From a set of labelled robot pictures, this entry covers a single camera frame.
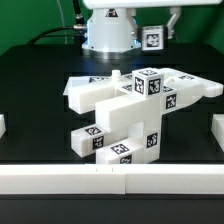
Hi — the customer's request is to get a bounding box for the white chair seat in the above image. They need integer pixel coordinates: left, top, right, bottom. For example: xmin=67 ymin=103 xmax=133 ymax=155
xmin=113 ymin=84 xmax=176 ymax=164

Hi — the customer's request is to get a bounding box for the white part at left edge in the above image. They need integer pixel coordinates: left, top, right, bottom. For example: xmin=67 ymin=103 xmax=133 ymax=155
xmin=0 ymin=114 xmax=6 ymax=139

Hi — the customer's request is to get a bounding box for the white marker base plate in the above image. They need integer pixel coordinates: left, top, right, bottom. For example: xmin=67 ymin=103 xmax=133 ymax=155
xmin=63 ymin=76 xmax=107 ymax=96

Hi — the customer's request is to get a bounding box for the white front fence bar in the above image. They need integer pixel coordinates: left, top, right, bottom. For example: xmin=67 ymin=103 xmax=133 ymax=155
xmin=0 ymin=164 xmax=224 ymax=194

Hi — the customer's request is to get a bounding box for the white part at right edge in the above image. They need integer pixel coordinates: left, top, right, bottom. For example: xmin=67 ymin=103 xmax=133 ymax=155
xmin=211 ymin=114 xmax=224 ymax=152

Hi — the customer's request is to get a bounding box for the white part at edge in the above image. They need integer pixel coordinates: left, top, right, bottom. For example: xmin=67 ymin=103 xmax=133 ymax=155
xmin=0 ymin=114 xmax=6 ymax=139
xmin=211 ymin=114 xmax=224 ymax=152

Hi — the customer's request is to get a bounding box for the white chair back frame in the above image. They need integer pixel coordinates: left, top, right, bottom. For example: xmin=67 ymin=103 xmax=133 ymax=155
xmin=67 ymin=68 xmax=223 ymax=132

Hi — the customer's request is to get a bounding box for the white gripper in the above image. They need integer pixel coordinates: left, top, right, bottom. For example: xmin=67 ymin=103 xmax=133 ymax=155
xmin=83 ymin=0 xmax=222 ymax=41

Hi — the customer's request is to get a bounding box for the marker cube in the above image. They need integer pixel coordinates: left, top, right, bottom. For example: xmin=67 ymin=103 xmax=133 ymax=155
xmin=132 ymin=68 xmax=164 ymax=98
xmin=142 ymin=26 xmax=166 ymax=51

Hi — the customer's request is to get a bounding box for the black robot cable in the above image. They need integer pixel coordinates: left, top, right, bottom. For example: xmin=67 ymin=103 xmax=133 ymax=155
xmin=26 ymin=0 xmax=88 ymax=46

